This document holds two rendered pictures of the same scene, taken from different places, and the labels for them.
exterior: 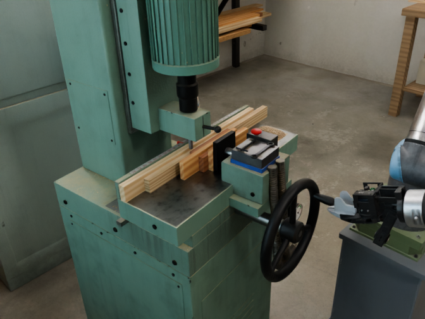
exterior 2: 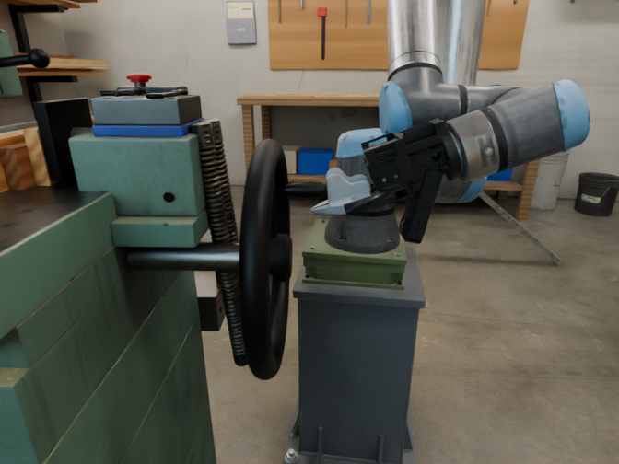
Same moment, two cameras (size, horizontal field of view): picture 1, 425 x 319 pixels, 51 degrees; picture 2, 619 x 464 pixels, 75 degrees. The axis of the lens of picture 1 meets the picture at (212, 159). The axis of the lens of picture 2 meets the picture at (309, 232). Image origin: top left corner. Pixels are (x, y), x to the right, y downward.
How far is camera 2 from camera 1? 0.75 m
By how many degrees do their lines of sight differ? 34
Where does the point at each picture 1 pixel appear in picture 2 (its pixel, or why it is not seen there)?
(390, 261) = (374, 300)
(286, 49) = not seen: hidden behind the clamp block
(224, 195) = (98, 215)
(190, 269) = (36, 439)
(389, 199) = (426, 141)
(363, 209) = (386, 178)
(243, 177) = (138, 159)
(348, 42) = not seen: hidden behind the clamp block
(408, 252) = (390, 281)
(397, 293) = (389, 345)
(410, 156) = (415, 87)
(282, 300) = (218, 437)
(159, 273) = not seen: outside the picture
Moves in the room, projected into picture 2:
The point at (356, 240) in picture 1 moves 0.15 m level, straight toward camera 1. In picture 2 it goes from (319, 291) to (340, 327)
